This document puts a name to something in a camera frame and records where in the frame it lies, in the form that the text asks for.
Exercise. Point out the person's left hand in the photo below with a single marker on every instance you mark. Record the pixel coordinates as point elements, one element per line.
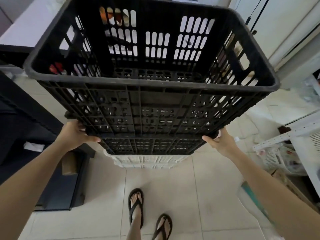
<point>72,137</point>

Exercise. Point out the person's right hand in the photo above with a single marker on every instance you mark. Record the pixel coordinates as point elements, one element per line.
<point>226,144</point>

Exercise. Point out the black plastic basket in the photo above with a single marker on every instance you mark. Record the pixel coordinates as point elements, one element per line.
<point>150,146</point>
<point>155,83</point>

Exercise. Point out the white plastic basket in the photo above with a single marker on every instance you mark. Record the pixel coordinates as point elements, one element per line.
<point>145,166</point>
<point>147,158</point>

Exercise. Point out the person's right forearm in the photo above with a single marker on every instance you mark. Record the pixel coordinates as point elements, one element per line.
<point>275,197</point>

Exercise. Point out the person's left forearm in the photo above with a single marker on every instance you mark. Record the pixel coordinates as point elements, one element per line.
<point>27,182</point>

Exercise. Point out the person's left leg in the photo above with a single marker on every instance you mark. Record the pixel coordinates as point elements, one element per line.
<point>136,222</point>

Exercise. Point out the person's leg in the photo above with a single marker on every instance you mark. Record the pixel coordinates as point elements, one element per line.
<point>165,233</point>
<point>136,222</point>

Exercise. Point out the person's right leg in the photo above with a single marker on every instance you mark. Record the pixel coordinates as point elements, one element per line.
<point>165,233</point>

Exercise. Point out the small cardboard box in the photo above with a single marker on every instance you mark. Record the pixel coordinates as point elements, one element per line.
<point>68,163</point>

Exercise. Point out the white paper scrap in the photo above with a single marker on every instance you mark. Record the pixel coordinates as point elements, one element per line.
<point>33,146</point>

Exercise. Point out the dark blue metal shelf rack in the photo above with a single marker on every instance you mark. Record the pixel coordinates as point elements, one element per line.
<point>20,122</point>

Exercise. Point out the teal white packet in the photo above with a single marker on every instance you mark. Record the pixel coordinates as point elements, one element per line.
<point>252,194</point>

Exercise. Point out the red bag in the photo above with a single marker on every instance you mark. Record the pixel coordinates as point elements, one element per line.
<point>56,68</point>

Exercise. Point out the white shelf rack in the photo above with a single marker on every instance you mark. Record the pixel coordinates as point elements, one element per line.
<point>300,137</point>

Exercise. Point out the black flip-flop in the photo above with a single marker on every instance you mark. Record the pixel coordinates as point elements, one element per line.
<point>132,209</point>
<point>160,228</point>

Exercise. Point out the black-framed white table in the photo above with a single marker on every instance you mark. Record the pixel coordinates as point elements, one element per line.
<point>25,29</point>

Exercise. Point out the orange packet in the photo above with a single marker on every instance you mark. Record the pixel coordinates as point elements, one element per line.
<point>105,12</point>

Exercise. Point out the black stand poles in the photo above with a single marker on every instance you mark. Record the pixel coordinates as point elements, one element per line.
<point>257,14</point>

